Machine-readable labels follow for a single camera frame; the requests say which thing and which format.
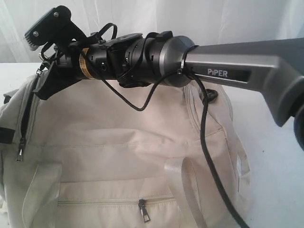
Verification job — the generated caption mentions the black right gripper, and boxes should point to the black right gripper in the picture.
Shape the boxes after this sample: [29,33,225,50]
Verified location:
[33,33,147,100]

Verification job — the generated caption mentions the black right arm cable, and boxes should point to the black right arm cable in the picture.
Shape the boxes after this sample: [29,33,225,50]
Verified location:
[99,22,252,228]

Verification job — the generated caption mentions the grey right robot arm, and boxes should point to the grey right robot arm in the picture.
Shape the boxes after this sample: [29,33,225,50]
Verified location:
[35,31,304,146]

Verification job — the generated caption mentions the cream fabric duffel bag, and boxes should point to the cream fabric duffel bag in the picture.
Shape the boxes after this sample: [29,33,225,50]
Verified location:
[0,76,237,228]

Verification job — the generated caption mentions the white backdrop curtain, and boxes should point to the white backdrop curtain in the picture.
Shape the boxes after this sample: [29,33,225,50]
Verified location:
[0,0,304,63]

